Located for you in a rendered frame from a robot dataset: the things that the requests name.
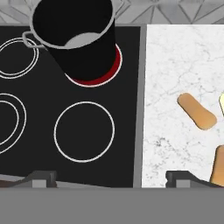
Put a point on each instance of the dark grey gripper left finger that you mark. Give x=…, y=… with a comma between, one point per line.
x=43, y=178

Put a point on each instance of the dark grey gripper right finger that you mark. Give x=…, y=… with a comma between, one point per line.
x=178, y=178

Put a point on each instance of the orange butternut squash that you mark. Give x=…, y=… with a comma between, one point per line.
x=218, y=166
x=197, y=111

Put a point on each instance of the black cooking pot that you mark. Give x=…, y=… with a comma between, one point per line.
x=78, y=38

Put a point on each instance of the black hob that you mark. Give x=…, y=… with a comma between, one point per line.
x=70, y=116

